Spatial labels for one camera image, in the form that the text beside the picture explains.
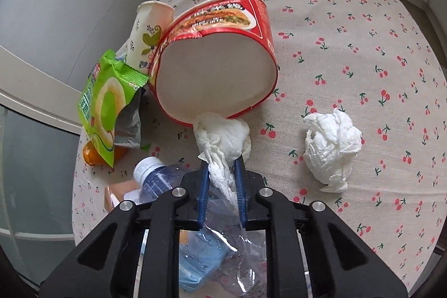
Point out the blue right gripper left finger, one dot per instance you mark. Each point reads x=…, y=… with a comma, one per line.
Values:
x=202, y=198

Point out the orange sausage pack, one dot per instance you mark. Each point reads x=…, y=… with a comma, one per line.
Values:
x=93, y=158

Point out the crumpled white tissue ball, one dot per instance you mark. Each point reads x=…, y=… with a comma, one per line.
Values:
x=332, y=143

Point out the cherry print tablecloth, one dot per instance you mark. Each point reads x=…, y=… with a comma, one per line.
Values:
x=369, y=59

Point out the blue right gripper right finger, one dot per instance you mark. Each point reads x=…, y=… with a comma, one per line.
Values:
x=240, y=175

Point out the floral paper cup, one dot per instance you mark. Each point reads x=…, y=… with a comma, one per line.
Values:
x=151, y=21

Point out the green snack wrapper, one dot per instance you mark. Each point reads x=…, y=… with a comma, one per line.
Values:
x=110, y=87

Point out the clear plastic water bottle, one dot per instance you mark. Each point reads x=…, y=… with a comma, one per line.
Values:
x=221, y=251

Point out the white tissue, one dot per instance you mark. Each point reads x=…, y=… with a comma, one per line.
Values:
x=221, y=142

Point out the white kitchen cabinets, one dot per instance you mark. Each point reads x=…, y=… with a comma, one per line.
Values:
x=40, y=135

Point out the red instant noodle bowl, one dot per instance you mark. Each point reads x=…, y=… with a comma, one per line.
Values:
x=218, y=57

